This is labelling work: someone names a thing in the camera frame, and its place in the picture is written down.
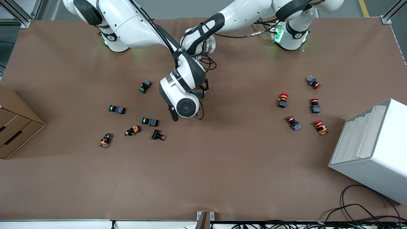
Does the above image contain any red button with orange block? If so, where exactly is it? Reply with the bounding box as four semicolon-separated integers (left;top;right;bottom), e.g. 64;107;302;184
314;120;329;136

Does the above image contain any brown cardboard box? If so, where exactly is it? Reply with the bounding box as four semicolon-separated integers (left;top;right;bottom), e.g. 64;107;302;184
0;85;47;159

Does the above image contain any white stepped rack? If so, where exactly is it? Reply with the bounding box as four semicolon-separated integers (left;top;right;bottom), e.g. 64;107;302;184
328;98;407;205

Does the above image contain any black switch with red tip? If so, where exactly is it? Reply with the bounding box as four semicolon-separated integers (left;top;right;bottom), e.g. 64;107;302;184
151;129;167;141

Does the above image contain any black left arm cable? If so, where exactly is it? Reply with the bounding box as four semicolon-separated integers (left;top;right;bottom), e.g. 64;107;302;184
199;19;280;72

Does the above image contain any black base cable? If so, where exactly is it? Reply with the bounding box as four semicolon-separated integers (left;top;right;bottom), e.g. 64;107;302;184
258;17;278;32

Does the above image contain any silver table edge bracket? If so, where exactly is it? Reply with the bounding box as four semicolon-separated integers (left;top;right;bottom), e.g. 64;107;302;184
197;211;215;229

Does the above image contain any white table edge rail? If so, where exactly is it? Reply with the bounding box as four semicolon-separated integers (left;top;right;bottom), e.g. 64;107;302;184
0;219;197;229

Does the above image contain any black looping cable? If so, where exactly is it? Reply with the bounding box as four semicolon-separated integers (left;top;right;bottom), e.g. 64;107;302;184
340;184;403;223

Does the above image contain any aluminium frame profile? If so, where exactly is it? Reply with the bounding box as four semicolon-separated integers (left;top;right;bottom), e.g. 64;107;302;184
380;0;407;24
0;0;43;27

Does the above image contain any black cable bundle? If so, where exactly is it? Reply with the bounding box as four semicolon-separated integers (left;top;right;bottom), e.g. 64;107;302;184
232;219;407;229

